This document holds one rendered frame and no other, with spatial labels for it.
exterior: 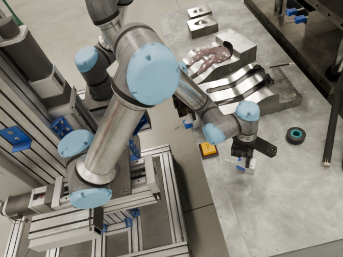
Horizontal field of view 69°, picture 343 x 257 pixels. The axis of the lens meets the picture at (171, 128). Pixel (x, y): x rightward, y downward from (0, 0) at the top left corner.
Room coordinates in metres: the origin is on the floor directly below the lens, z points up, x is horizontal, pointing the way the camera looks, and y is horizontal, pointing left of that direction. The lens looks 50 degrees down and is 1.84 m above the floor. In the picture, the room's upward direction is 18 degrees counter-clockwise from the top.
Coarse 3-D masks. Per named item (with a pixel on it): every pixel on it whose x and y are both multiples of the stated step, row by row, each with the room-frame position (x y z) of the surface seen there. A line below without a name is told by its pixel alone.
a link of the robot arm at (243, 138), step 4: (256, 132) 0.48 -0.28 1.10; (240, 136) 0.50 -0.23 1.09; (244, 136) 0.48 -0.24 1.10; (248, 136) 0.48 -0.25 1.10; (252, 136) 0.48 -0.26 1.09; (256, 136) 0.49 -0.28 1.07; (240, 140) 0.50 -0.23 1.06; (244, 140) 0.48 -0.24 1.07; (248, 140) 0.48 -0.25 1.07; (252, 140) 0.48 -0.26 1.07
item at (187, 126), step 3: (195, 114) 0.86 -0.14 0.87; (183, 120) 0.86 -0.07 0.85; (198, 120) 0.82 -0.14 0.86; (183, 123) 0.85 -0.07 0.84; (189, 123) 0.82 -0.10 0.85; (192, 123) 0.82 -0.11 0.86; (195, 123) 0.82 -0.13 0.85; (198, 123) 0.82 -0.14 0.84; (177, 126) 0.84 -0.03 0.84; (180, 126) 0.83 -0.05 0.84; (186, 126) 0.82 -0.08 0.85; (189, 126) 0.82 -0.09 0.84; (192, 126) 0.82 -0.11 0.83; (195, 126) 0.82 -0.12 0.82; (198, 126) 0.82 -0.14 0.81
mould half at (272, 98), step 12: (240, 72) 1.01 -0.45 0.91; (276, 72) 0.97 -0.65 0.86; (204, 84) 1.03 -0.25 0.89; (216, 84) 1.01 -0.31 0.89; (240, 84) 0.93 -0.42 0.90; (252, 84) 0.89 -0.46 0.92; (276, 84) 0.89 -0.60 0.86; (288, 84) 0.86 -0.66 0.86; (216, 96) 0.92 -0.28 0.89; (228, 96) 0.89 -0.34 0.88; (252, 96) 0.82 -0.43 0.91; (264, 96) 0.78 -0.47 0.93; (276, 96) 0.76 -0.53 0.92; (288, 96) 0.78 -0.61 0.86; (300, 96) 0.76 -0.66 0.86; (228, 108) 0.81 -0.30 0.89; (264, 108) 0.77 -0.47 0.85; (276, 108) 0.76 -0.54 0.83; (288, 108) 0.76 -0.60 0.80
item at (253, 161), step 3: (225, 159) 0.57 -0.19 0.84; (240, 159) 0.54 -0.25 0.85; (252, 159) 0.51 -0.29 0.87; (255, 159) 0.51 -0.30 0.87; (231, 162) 0.54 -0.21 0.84; (234, 162) 0.54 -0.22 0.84; (252, 162) 0.50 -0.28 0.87; (255, 162) 0.50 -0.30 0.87; (237, 165) 0.51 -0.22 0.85; (252, 165) 0.49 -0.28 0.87; (255, 165) 0.49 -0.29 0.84; (237, 168) 0.51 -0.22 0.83; (240, 168) 0.50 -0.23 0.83; (243, 168) 0.50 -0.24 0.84; (252, 168) 0.47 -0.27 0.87; (246, 171) 0.49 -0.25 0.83; (249, 171) 0.48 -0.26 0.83; (252, 171) 0.47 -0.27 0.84; (252, 174) 0.47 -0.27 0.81
